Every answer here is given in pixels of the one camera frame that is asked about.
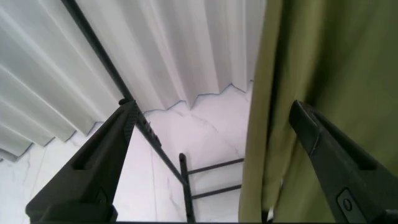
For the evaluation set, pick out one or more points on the green long-sleeved shirt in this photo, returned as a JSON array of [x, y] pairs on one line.
[[342, 62]]

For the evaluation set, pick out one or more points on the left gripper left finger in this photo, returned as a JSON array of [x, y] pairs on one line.
[[84, 186]]

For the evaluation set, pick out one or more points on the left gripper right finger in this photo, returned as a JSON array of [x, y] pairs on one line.
[[351, 186]]

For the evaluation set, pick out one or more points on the black clothes rack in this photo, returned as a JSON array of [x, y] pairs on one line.
[[104, 59]]

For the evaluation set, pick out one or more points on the white curtain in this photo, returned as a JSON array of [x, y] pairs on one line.
[[171, 46]]

